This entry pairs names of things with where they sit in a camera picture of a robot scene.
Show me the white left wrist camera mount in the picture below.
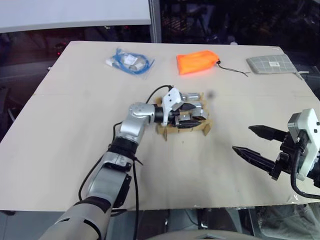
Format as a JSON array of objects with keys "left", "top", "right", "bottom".
[{"left": 161, "top": 87, "right": 185, "bottom": 127}]

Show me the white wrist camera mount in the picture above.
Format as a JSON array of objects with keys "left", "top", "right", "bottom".
[
  {"left": 161, "top": 87, "right": 185, "bottom": 127},
  {"left": 287, "top": 107, "right": 320, "bottom": 182}
]

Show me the grey metal post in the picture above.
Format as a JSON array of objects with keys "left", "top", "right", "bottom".
[{"left": 148, "top": 0, "right": 164, "bottom": 44}]

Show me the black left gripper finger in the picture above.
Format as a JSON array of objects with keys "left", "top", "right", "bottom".
[
  {"left": 178, "top": 120, "right": 202, "bottom": 130},
  {"left": 180, "top": 102, "right": 196, "bottom": 112}
]

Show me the plastic-wrapped silver camera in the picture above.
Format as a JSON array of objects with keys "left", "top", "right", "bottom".
[{"left": 181, "top": 92, "right": 204, "bottom": 101}]

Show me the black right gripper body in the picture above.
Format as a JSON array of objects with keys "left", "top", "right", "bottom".
[{"left": 269, "top": 130, "right": 305, "bottom": 181}]

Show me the white board panel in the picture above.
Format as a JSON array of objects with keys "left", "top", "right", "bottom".
[{"left": 0, "top": 0, "right": 152, "bottom": 34}]

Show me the blue network cable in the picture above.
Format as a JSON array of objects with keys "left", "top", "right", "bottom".
[{"left": 112, "top": 47, "right": 155, "bottom": 76}]

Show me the bagged blue cable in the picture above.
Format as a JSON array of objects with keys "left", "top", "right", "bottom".
[{"left": 104, "top": 47, "right": 156, "bottom": 81}]

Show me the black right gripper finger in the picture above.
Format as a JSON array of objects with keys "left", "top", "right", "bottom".
[
  {"left": 248, "top": 124, "right": 288, "bottom": 142},
  {"left": 231, "top": 145, "right": 278, "bottom": 174}
]

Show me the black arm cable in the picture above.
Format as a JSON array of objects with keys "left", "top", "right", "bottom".
[
  {"left": 78, "top": 84, "right": 175, "bottom": 240},
  {"left": 289, "top": 139, "right": 320, "bottom": 200}
]

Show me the small cardboard tray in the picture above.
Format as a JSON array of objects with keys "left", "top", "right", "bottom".
[{"left": 152, "top": 92, "right": 214, "bottom": 142}]

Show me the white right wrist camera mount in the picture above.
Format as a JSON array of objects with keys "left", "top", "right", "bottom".
[{"left": 287, "top": 107, "right": 320, "bottom": 182}]

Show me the grey checkered pouch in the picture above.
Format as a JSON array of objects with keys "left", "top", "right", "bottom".
[{"left": 246, "top": 53, "right": 305, "bottom": 81}]

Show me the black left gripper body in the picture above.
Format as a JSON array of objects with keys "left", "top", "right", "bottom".
[{"left": 167, "top": 109, "right": 188, "bottom": 129}]

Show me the orange drawstring pouch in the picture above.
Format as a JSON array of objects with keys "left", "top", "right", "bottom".
[{"left": 176, "top": 49, "right": 251, "bottom": 77}]

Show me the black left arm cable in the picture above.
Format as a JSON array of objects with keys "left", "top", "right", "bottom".
[{"left": 78, "top": 84, "right": 175, "bottom": 240}]

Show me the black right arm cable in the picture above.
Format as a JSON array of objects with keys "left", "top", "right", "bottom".
[{"left": 289, "top": 139, "right": 320, "bottom": 200}]

